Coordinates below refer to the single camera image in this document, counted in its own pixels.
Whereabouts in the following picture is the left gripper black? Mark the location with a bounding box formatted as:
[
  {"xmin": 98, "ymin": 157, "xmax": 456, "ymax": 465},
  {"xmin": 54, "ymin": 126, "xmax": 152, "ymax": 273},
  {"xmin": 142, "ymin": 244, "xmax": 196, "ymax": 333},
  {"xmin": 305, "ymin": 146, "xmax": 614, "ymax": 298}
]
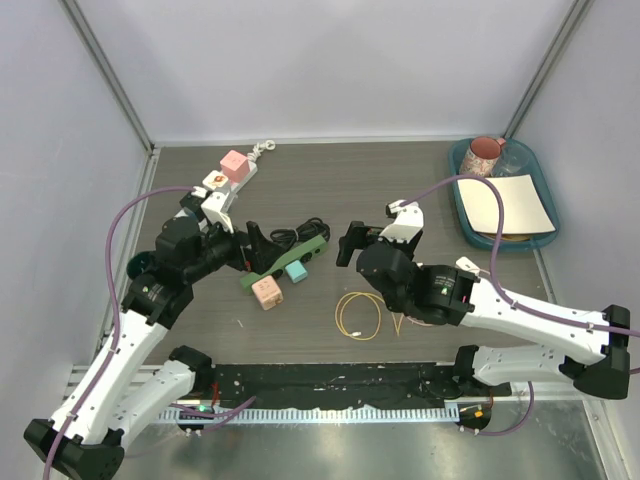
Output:
[{"xmin": 183, "ymin": 213, "xmax": 285, "ymax": 283}]

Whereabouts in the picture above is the teal plug adapter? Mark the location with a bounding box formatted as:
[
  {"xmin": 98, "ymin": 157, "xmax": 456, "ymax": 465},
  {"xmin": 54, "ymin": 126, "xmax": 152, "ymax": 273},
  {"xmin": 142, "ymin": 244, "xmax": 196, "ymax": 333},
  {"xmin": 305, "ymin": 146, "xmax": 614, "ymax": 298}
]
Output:
[{"xmin": 285, "ymin": 260, "xmax": 308, "ymax": 284}]

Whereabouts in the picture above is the light pink cube adapter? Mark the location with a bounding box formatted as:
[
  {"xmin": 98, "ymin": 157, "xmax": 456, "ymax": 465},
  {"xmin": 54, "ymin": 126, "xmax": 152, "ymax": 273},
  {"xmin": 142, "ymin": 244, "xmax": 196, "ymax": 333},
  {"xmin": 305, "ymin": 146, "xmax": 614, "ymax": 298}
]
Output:
[{"xmin": 251, "ymin": 275, "xmax": 284, "ymax": 311}]

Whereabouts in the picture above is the green power strip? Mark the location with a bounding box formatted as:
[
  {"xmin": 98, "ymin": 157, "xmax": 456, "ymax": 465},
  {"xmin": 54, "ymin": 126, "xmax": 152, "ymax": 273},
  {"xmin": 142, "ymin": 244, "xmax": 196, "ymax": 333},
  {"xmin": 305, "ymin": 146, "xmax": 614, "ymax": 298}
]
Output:
[{"xmin": 240, "ymin": 235, "xmax": 328, "ymax": 293}]

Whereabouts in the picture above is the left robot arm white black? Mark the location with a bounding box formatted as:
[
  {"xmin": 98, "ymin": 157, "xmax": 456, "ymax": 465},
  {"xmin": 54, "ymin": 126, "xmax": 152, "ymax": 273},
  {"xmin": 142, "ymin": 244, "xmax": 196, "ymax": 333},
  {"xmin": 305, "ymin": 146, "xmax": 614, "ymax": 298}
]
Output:
[{"xmin": 24, "ymin": 216, "xmax": 285, "ymax": 479}]

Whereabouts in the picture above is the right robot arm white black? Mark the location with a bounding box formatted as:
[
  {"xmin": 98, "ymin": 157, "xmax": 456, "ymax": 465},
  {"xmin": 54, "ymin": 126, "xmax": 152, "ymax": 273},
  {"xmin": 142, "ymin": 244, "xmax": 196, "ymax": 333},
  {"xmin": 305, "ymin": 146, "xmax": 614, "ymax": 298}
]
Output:
[{"xmin": 336, "ymin": 221, "xmax": 631, "ymax": 400}]

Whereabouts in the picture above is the white power strip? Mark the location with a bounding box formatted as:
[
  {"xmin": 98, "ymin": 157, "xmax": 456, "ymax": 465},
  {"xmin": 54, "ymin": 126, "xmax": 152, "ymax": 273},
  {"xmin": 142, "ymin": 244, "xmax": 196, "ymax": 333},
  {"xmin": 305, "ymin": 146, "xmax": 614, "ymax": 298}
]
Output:
[{"xmin": 222, "ymin": 160, "xmax": 258, "ymax": 196}]

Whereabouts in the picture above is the pink patterned mug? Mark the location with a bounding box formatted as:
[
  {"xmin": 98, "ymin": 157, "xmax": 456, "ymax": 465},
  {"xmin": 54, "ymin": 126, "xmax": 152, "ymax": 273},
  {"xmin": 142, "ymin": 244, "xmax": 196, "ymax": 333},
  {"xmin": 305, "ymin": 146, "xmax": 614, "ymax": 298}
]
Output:
[{"xmin": 459, "ymin": 136, "xmax": 507, "ymax": 177}]

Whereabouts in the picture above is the white paper sheet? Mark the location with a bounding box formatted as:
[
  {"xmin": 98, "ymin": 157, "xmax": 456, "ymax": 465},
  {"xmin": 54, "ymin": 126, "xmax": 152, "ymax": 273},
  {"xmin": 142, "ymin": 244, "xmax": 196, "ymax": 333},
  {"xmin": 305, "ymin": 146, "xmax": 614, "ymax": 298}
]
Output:
[{"xmin": 458, "ymin": 175, "xmax": 556, "ymax": 235}]

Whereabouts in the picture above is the clear plastic cup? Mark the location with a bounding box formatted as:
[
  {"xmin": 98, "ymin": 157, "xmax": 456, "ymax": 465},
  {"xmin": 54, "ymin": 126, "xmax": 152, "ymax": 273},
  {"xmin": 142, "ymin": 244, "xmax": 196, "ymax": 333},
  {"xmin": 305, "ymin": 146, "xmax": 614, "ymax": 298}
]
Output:
[{"xmin": 492, "ymin": 143, "xmax": 530, "ymax": 177}]

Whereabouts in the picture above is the teal plastic tray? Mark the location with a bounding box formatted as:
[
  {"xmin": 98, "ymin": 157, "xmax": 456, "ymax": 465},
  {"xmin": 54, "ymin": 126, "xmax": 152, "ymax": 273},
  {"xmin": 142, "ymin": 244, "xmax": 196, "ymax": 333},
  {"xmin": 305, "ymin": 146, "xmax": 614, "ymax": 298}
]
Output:
[{"xmin": 453, "ymin": 139, "xmax": 560, "ymax": 253}]

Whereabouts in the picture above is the black coiled power cord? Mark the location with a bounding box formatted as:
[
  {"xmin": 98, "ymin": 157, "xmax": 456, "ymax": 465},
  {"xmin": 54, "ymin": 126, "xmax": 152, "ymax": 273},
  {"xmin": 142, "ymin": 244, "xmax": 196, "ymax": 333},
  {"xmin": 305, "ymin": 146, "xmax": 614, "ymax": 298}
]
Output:
[{"xmin": 269, "ymin": 216, "xmax": 332, "ymax": 247}]

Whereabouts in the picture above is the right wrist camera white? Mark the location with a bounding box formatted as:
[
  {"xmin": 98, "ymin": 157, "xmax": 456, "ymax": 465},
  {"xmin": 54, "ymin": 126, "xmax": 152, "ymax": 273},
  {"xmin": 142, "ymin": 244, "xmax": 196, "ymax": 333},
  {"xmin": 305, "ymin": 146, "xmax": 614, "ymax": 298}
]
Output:
[{"xmin": 378, "ymin": 200, "xmax": 424, "ymax": 255}]

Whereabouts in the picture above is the yellow cable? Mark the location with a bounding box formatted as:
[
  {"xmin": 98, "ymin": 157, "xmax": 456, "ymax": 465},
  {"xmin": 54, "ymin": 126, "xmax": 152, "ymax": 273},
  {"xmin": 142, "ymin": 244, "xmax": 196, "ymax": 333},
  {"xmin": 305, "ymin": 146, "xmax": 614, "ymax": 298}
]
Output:
[{"xmin": 334, "ymin": 291, "xmax": 404, "ymax": 341}]

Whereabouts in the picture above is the white coiled cord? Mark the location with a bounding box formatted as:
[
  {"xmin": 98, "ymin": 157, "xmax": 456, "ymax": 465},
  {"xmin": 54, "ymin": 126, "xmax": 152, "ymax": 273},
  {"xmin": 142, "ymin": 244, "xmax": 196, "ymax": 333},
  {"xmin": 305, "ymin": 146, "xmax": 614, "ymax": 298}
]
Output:
[{"xmin": 247, "ymin": 139, "xmax": 277, "ymax": 162}]

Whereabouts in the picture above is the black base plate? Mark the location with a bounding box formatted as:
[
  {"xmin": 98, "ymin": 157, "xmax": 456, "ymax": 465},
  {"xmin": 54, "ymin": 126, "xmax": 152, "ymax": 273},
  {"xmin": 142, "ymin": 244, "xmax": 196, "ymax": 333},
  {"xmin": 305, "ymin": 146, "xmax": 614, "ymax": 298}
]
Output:
[{"xmin": 172, "ymin": 361, "xmax": 511, "ymax": 409}]

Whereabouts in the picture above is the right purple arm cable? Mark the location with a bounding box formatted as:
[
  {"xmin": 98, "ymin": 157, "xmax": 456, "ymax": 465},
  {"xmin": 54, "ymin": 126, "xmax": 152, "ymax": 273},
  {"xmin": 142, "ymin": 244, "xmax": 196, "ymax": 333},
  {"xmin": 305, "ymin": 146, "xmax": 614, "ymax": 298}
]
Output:
[{"xmin": 399, "ymin": 174, "xmax": 640, "ymax": 339}]

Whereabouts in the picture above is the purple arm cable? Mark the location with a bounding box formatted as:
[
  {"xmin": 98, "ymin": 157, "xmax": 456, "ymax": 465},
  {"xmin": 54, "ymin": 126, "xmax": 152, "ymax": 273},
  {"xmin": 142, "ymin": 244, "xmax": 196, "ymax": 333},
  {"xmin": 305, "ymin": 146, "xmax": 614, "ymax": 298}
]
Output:
[
  {"xmin": 42, "ymin": 186, "xmax": 201, "ymax": 480},
  {"xmin": 399, "ymin": 174, "xmax": 640, "ymax": 339}
]

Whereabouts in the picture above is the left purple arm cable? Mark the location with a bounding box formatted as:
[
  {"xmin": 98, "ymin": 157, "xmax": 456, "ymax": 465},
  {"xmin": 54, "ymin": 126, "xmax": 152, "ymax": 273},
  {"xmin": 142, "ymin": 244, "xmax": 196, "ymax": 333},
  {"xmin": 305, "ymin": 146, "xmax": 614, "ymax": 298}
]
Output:
[{"xmin": 42, "ymin": 186, "xmax": 201, "ymax": 480}]

